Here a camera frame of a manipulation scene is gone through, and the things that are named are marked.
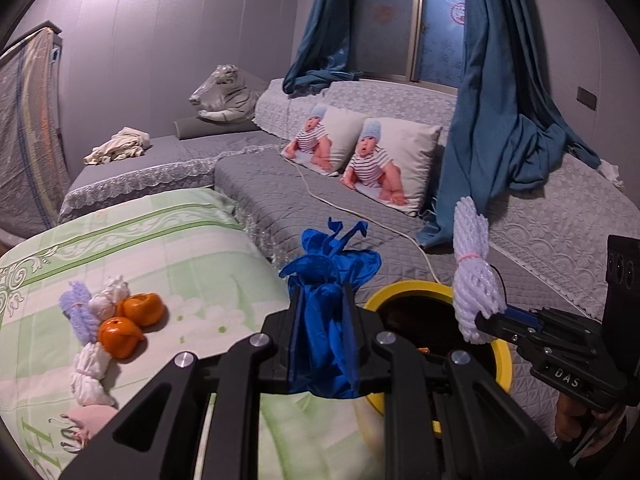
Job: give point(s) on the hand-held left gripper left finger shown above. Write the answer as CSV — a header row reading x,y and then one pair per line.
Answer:
x,y
282,360

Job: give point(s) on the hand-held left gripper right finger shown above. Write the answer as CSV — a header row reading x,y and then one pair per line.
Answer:
x,y
370,360

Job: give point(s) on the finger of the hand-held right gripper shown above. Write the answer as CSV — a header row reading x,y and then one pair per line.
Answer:
x,y
520,318
505,331

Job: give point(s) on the white foam net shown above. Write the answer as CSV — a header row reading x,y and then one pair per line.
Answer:
x,y
472,270

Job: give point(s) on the yellow round bin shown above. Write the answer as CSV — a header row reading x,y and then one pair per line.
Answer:
x,y
400,287

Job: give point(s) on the blue plastic bag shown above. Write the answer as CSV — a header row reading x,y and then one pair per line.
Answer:
x,y
320,270

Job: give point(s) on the orange tangerine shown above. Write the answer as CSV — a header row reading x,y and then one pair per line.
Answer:
x,y
120,337
145,307

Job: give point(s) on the lavender foam net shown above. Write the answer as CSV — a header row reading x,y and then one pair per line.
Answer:
x,y
77,310

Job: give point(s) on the person's right hand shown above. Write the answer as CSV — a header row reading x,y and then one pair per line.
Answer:
x,y
567,420

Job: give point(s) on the white embossed cover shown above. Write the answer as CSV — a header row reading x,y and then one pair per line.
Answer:
x,y
540,230

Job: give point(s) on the grey quilted bedspread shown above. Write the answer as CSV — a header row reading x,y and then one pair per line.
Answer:
x,y
310,210

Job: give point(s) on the white crumpled cloth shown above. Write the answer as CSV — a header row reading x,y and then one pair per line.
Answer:
x,y
611,172

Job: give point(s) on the baby print pillow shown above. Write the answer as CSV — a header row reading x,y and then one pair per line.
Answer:
x,y
415,160
340,130

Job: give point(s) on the blue curtain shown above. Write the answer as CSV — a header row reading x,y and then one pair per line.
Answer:
x,y
495,110
320,35

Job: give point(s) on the grey lace-trimmed bedspread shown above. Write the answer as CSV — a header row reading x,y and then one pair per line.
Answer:
x,y
150,165

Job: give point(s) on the grey bolster pillow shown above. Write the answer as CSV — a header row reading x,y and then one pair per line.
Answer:
x,y
200,127

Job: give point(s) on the beige crumpled clothes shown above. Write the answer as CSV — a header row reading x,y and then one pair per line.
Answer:
x,y
120,147

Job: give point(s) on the white tiger plush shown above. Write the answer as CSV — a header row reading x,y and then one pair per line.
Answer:
x,y
225,95

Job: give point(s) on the frosted glass window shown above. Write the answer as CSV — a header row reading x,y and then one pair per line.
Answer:
x,y
390,20

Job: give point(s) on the dark wall switch plate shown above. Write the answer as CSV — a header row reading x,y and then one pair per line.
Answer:
x,y
586,98

